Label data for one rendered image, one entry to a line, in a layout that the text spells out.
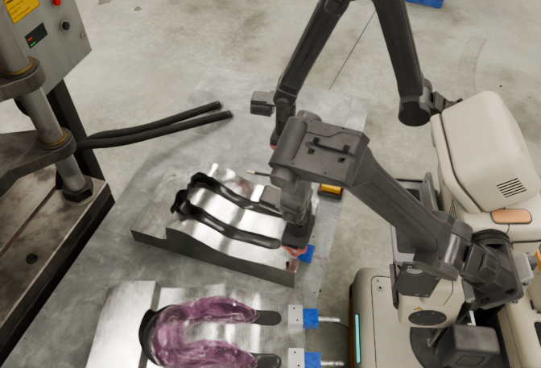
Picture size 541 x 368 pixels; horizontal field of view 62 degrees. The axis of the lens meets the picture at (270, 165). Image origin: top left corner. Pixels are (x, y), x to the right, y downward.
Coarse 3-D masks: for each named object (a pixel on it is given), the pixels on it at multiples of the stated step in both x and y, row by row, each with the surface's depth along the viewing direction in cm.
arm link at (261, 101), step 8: (256, 96) 124; (264, 96) 124; (272, 96) 124; (256, 104) 125; (264, 104) 124; (272, 104) 122; (280, 104) 118; (288, 104) 118; (256, 112) 126; (264, 112) 125; (288, 112) 121
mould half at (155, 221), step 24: (168, 168) 146; (216, 168) 137; (168, 192) 140; (192, 192) 130; (240, 192) 136; (144, 216) 134; (168, 216) 134; (216, 216) 128; (240, 216) 131; (264, 216) 131; (144, 240) 133; (168, 240) 128; (192, 240) 123; (216, 240) 124; (216, 264) 129; (240, 264) 125; (264, 264) 120
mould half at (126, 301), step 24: (120, 288) 113; (144, 288) 113; (168, 288) 117; (192, 288) 116; (216, 288) 115; (240, 288) 116; (120, 312) 109; (144, 312) 109; (96, 336) 105; (120, 336) 105; (192, 336) 108; (216, 336) 106; (240, 336) 108; (264, 336) 111; (288, 336) 111; (96, 360) 101; (120, 360) 101; (144, 360) 104
